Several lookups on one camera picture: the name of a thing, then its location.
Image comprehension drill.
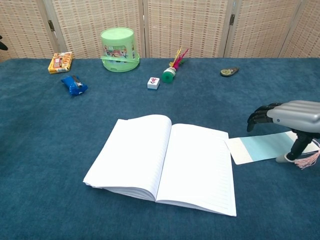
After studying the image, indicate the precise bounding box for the orange snack box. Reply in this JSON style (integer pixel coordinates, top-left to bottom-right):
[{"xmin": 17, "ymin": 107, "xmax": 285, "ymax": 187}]
[{"xmin": 47, "ymin": 51, "xmax": 74, "ymax": 75}]

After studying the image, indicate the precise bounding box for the green black correction tape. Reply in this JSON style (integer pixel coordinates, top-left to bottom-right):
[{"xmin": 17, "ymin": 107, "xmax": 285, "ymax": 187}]
[{"xmin": 219, "ymin": 66, "xmax": 240, "ymax": 77}]

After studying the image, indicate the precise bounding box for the green plastic bucket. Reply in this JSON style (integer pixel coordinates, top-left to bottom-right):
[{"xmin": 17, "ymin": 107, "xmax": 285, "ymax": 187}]
[{"xmin": 100, "ymin": 27, "xmax": 141, "ymax": 73}]

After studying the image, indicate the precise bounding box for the white mahjong tile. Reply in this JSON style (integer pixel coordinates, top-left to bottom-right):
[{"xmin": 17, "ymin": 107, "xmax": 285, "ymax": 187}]
[{"xmin": 146, "ymin": 76, "xmax": 161, "ymax": 90}]

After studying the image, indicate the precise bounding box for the woven folding screen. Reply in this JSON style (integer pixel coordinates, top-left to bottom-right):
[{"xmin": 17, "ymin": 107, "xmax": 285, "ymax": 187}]
[{"xmin": 0, "ymin": 0, "xmax": 320, "ymax": 63}]

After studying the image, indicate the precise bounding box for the yellow white notebook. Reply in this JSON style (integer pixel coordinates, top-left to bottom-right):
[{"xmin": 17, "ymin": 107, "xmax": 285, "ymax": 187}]
[{"xmin": 82, "ymin": 114, "xmax": 237, "ymax": 217}]

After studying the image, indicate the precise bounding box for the blue stapler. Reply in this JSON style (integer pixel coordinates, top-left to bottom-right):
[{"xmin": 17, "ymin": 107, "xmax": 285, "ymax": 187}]
[{"xmin": 60, "ymin": 74, "xmax": 89, "ymax": 97}]

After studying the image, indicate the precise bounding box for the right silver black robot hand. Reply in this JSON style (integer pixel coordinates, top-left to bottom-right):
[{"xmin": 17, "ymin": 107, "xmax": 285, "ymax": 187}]
[{"xmin": 246, "ymin": 100, "xmax": 320, "ymax": 163}]

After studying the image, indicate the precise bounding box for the light blue bookmark with tassel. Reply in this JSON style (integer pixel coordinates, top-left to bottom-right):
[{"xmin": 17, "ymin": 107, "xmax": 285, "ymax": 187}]
[{"xmin": 224, "ymin": 130, "xmax": 320, "ymax": 170}]

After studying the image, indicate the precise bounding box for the colourful feather shuttlecock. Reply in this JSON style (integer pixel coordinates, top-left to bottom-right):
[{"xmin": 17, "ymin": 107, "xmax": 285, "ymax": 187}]
[{"xmin": 161, "ymin": 47, "xmax": 190, "ymax": 84}]

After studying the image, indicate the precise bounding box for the blue table cloth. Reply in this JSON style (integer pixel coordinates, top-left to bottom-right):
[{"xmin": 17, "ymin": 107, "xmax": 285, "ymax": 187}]
[{"xmin": 0, "ymin": 57, "xmax": 320, "ymax": 240}]

